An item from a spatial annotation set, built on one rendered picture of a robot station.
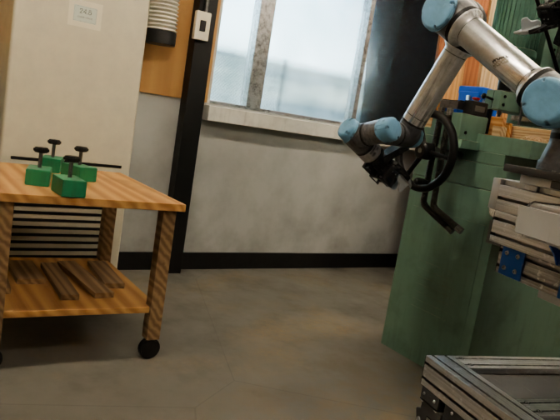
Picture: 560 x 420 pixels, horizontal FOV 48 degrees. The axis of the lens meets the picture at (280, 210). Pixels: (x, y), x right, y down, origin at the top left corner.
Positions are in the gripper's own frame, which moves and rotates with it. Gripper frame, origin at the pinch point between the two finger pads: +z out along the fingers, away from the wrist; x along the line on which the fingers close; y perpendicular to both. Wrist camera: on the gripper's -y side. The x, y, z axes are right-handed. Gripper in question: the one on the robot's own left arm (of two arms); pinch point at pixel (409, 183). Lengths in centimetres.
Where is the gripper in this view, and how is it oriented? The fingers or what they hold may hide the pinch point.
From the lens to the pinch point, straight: 223.2
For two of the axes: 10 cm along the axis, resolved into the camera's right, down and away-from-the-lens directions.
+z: 6.5, 5.4, 5.4
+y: -5.5, 8.2, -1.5
